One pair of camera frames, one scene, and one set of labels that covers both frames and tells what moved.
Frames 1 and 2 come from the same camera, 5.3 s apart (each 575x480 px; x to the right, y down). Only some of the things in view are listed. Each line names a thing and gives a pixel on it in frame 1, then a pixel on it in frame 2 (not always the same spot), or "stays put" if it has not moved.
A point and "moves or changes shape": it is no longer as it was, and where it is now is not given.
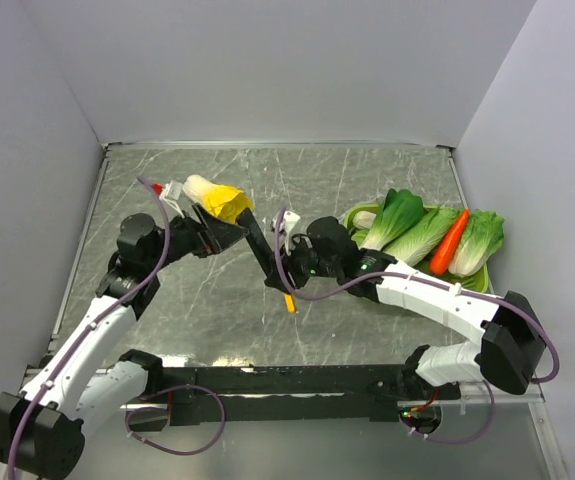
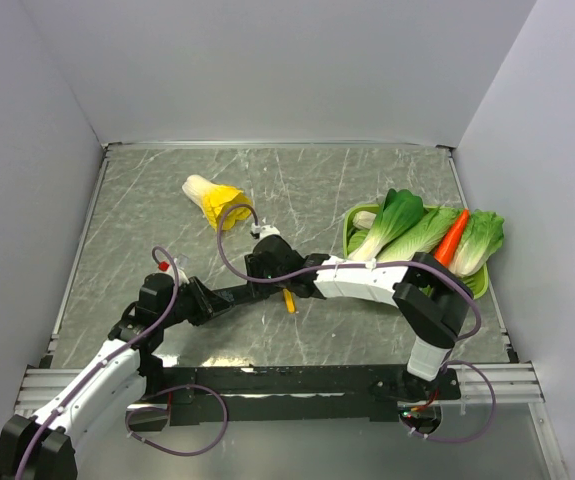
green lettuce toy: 480,239 stays put
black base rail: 289,394 stays put
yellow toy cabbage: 223,201 stays put
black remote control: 263,255 moves or changes shape
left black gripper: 212,234 → 200,294
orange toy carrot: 448,244 stays put
